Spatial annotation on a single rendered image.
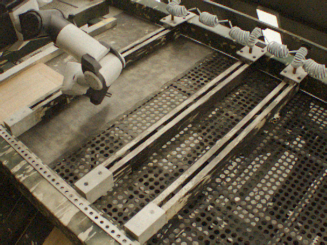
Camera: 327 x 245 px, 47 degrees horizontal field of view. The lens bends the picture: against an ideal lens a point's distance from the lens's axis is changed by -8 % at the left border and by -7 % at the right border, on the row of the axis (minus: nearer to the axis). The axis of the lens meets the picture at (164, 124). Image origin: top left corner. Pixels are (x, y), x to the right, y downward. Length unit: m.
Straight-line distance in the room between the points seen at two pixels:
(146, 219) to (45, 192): 0.37
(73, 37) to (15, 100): 0.65
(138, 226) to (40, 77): 1.01
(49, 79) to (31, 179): 0.65
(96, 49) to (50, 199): 0.52
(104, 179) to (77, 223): 0.19
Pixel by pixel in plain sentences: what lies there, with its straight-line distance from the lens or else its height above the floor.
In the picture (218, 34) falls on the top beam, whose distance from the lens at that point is 2.06.
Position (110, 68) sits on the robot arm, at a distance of 1.28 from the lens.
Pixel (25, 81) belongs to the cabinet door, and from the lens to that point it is 1.96.
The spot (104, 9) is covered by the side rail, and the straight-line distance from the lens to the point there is 2.59.
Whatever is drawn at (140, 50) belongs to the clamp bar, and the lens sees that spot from 1.99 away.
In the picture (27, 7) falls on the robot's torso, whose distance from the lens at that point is 1.46.
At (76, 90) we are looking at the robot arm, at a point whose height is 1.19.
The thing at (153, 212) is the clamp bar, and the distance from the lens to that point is 1.26.
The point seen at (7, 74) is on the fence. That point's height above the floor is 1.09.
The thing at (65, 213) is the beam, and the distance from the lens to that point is 1.32.
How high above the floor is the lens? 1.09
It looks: 8 degrees up
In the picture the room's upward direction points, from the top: 35 degrees clockwise
